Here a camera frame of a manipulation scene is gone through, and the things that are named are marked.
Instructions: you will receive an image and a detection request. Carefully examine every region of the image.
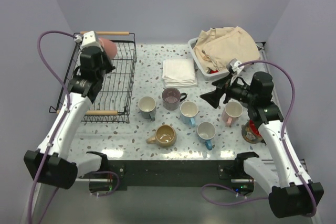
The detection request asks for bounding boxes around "purple mug black handle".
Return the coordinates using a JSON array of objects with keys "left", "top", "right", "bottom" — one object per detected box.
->
[{"left": 162, "top": 88, "right": 187, "bottom": 111}]

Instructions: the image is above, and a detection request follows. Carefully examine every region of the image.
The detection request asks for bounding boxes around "tan glazed round mug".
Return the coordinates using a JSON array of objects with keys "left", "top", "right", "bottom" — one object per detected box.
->
[{"left": 146, "top": 125, "right": 177, "bottom": 148}]

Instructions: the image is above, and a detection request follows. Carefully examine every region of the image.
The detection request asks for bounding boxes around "beige cloth bag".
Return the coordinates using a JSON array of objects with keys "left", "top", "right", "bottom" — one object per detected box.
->
[{"left": 193, "top": 26, "right": 260, "bottom": 72}]

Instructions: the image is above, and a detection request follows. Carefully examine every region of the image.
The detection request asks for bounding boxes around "white plastic basin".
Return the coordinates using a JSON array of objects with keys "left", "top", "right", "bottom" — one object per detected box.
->
[{"left": 187, "top": 38, "right": 265, "bottom": 80}]

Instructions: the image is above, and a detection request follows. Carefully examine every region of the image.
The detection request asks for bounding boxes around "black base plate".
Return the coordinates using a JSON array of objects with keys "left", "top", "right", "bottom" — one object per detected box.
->
[{"left": 78, "top": 159, "right": 263, "bottom": 193}]

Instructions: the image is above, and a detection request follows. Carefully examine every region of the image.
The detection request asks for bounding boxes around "grey green faceted mug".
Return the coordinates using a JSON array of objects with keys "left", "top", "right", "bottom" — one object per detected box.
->
[{"left": 138, "top": 96, "right": 156, "bottom": 121}]

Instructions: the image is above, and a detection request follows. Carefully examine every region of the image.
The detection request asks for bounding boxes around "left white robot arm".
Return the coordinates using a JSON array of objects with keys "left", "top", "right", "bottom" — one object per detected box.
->
[{"left": 24, "top": 45, "right": 115, "bottom": 189}]

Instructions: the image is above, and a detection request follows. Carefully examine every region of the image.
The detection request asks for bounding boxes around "black wire dish rack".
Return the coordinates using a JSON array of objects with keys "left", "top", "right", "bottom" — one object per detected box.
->
[{"left": 49, "top": 30, "right": 138, "bottom": 124}]

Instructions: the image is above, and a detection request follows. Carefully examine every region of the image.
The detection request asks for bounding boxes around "red inside patterned mug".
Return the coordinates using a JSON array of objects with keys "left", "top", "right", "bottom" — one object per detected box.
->
[{"left": 241, "top": 120, "right": 264, "bottom": 144}]

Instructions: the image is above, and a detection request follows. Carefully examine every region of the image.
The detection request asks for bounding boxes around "blue speckled mug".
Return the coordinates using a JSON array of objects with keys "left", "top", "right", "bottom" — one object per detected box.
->
[{"left": 197, "top": 122, "right": 216, "bottom": 151}]

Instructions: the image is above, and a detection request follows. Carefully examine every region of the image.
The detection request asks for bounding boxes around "pale pink mug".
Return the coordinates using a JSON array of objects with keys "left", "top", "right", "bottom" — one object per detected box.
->
[{"left": 222, "top": 101, "right": 243, "bottom": 126}]

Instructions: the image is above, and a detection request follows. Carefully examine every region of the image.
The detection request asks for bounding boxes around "salmon pink mug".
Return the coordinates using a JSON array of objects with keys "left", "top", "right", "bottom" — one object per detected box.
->
[{"left": 99, "top": 38, "right": 118, "bottom": 60}]

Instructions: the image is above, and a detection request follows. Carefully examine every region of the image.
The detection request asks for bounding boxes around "light blue faceted mug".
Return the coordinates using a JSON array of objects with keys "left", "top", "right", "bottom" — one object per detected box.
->
[{"left": 180, "top": 101, "right": 198, "bottom": 127}]

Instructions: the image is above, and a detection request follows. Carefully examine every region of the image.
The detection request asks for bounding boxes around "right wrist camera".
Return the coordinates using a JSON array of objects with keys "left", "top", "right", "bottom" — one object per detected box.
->
[{"left": 226, "top": 59, "right": 244, "bottom": 74}]

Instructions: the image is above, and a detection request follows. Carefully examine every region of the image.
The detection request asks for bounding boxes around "folded white towel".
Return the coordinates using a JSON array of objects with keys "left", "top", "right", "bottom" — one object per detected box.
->
[{"left": 162, "top": 59, "right": 198, "bottom": 88}]

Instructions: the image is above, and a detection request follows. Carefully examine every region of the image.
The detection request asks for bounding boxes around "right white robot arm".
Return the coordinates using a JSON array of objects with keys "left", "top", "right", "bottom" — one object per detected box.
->
[{"left": 200, "top": 71, "right": 324, "bottom": 218}]

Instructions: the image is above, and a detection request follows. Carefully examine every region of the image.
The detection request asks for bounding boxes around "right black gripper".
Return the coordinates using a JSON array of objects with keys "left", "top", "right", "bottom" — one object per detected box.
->
[{"left": 201, "top": 72, "right": 256, "bottom": 109}]

